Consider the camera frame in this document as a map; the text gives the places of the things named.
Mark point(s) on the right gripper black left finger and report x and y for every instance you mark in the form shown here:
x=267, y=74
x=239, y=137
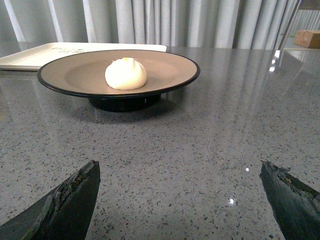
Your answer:
x=64, y=213

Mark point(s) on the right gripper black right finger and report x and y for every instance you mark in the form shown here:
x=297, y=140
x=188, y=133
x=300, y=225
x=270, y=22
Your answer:
x=295, y=205

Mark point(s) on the brown plate with black rim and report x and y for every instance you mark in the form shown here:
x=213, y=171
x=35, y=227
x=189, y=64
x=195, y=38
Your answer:
x=83, y=75

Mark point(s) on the white steamed bun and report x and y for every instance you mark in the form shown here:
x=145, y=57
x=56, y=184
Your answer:
x=126, y=74

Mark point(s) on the white rectangular tray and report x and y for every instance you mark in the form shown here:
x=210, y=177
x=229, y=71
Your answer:
x=34, y=58

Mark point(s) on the cardboard box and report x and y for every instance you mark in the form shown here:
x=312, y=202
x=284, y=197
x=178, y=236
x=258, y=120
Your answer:
x=307, y=38

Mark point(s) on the grey pleated curtain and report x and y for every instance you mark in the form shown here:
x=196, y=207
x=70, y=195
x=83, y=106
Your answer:
x=240, y=24

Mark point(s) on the metal shelf frame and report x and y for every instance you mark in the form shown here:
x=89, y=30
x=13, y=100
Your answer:
x=298, y=15

